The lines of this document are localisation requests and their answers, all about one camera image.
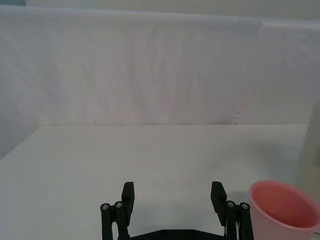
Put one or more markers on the white table cloth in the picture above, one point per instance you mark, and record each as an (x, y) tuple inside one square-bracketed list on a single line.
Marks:
[(160, 155)]

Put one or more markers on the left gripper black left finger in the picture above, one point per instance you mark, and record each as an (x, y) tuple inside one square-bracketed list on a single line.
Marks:
[(127, 202)]

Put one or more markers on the white curtain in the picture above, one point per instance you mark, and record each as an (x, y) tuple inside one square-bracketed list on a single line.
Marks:
[(125, 70)]

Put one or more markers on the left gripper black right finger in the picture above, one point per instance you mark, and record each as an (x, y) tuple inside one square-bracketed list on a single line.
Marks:
[(218, 200)]

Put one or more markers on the pink cup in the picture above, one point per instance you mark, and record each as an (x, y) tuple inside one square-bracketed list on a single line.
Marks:
[(280, 212)]

